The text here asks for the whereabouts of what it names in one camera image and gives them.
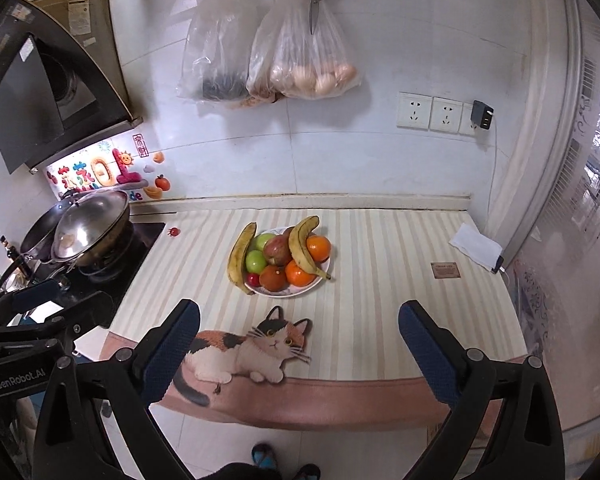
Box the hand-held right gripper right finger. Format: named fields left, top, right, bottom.
left=398, top=300, right=567, bottom=480

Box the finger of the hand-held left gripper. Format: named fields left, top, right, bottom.
left=0, top=279, right=65, bottom=322
left=0, top=290, right=116, bottom=347

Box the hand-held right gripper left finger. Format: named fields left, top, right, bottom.
left=32, top=298, right=202, bottom=480

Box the large yellow banana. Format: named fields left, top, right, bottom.
left=227, top=222, right=258, bottom=297

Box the white floral plate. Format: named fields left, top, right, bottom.
left=243, top=254, right=332, bottom=299

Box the red apple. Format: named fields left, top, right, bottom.
left=263, top=237, right=295, bottom=267

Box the orange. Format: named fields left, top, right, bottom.
left=306, top=235, right=332, bottom=262
left=285, top=259, right=317, bottom=287

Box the small yellow banana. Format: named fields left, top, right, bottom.
left=288, top=215, right=333, bottom=280

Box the dark glass bottle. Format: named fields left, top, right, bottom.
left=0, top=235, right=33, bottom=281

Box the dark wok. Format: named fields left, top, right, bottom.
left=52, top=220, right=137, bottom=268

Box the black frying pan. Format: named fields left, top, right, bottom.
left=0, top=199, right=83, bottom=291

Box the black glass stove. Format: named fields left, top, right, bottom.
left=10, top=221, right=167, bottom=332

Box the striped cat-print table mat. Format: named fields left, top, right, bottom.
left=102, top=207, right=529, bottom=432

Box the white folded cloth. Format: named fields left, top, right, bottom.
left=449, top=223, right=504, bottom=272

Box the brown apple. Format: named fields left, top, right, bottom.
left=259, top=265, right=288, bottom=292

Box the person's dark clothing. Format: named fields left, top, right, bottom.
left=202, top=461, right=283, bottom=480

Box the teal slipper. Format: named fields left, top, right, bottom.
left=251, top=442, right=280, bottom=468

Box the black range hood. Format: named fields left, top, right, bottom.
left=0, top=0, right=143, bottom=176

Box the frosted glass door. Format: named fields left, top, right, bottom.
left=490, top=0, right=600, bottom=431

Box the black plug adapter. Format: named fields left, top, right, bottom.
left=470, top=100, right=496, bottom=131

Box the steel hood chimney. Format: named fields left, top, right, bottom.
left=30, top=0, right=133, bottom=123

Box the plastic bag with dark contents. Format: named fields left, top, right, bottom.
left=176, top=0, right=262, bottom=104

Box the clear plastic bag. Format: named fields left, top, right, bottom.
left=246, top=4, right=293, bottom=107

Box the plastic bag of eggs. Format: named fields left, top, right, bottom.
left=269, top=0, right=364, bottom=101

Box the colourful wall sticker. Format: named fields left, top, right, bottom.
left=46, top=146, right=143, bottom=203

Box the white charging cable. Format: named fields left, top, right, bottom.
left=479, top=127, right=501, bottom=241

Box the white wall socket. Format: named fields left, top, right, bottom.
left=397, top=92, right=433, bottom=130
left=458, top=102, right=481, bottom=136
left=429, top=96, right=464, bottom=133

